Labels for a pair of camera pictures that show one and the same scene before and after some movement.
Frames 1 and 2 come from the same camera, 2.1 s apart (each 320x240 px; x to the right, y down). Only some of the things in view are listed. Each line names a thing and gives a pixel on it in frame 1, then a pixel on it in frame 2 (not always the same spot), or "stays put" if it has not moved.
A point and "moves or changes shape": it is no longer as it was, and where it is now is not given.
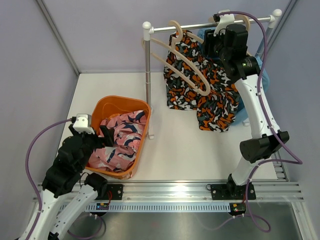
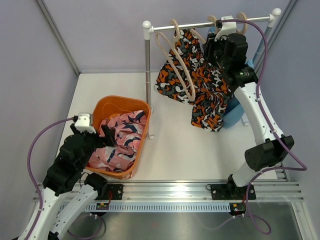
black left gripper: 107,133 stays put
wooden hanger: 208,91 moves or changes shape
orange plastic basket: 105,106 stays put
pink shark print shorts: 129,128 stays put
